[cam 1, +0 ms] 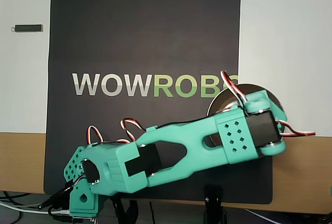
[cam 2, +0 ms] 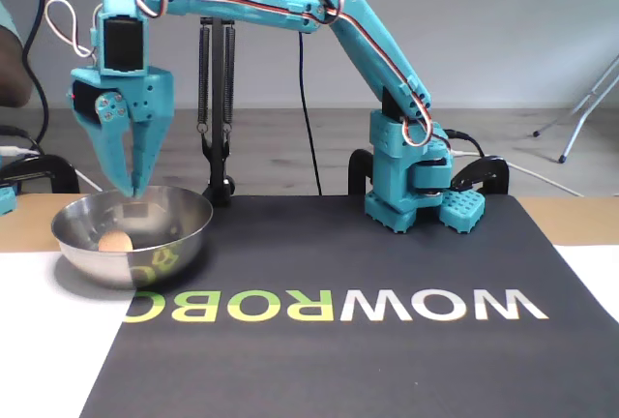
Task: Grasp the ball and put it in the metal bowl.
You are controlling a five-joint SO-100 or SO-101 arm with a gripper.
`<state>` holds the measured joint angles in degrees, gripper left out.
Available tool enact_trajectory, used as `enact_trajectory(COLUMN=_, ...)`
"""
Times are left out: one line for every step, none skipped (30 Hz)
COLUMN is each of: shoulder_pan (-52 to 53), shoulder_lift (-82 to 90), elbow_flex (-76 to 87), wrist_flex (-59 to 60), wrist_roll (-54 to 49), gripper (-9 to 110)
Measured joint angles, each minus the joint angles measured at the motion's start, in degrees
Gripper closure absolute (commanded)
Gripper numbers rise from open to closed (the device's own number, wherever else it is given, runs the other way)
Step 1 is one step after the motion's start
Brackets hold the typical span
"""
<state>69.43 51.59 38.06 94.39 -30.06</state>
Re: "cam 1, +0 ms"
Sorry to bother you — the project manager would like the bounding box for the metal bowl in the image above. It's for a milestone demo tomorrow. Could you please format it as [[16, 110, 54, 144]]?
[[206, 83, 286, 149]]

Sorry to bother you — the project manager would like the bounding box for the black WOWROBO printed mat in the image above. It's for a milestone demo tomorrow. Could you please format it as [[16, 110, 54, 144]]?
[[43, 0, 273, 205]]

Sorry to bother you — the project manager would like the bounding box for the white paper sheet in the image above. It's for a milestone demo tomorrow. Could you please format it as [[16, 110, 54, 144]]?
[[0, 0, 332, 137]]

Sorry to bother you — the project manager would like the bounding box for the black USB stick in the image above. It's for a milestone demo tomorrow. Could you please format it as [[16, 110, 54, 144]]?
[[10, 23, 44, 33]]

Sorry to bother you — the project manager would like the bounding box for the red white servo wire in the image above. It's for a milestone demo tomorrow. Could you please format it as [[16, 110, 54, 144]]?
[[86, 118, 147, 146], [276, 120, 316, 138], [219, 70, 249, 105]]

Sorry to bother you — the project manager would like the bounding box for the thin black hanging cable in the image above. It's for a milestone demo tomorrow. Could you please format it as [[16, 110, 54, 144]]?
[[148, 201, 157, 224]]

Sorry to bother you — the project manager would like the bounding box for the black power cable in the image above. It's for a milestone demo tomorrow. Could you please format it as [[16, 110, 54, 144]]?
[[0, 189, 33, 202]]

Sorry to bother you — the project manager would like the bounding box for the white USB cable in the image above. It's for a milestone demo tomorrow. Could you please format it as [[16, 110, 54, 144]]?
[[0, 200, 50, 214]]

